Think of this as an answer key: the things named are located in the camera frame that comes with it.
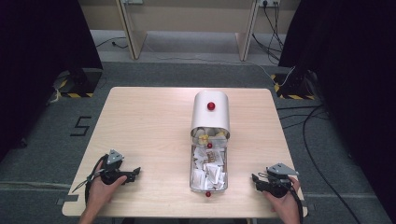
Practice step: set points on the silver box lid red knob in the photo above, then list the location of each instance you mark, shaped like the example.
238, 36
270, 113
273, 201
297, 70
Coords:
211, 116

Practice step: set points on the black curtain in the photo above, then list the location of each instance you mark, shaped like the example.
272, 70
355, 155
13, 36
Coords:
40, 56
351, 77

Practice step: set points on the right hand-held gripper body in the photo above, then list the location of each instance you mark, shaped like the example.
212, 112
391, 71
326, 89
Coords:
278, 183

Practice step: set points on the black stand base striped tape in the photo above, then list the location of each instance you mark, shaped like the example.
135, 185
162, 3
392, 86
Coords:
81, 84
294, 88

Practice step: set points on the yellow and white packets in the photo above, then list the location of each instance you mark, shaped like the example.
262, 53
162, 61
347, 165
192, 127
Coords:
209, 137

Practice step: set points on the person's right hand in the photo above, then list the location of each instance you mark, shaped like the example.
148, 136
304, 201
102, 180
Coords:
285, 203

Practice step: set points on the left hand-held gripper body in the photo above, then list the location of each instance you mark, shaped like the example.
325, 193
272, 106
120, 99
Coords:
112, 169

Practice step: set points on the beige desk leg panel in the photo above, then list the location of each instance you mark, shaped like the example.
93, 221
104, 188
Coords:
132, 34
247, 34

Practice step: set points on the silver metal box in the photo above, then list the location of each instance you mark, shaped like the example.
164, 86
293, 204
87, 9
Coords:
208, 183

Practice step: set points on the small drawer with red knob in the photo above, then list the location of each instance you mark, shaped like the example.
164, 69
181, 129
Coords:
210, 140

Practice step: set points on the pile of white packets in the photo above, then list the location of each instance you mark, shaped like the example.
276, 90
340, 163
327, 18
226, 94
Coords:
209, 172

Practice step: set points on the white wall socket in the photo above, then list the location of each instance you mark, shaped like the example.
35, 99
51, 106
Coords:
269, 2

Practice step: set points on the person's left hand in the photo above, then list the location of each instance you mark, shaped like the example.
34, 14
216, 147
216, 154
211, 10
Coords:
104, 191

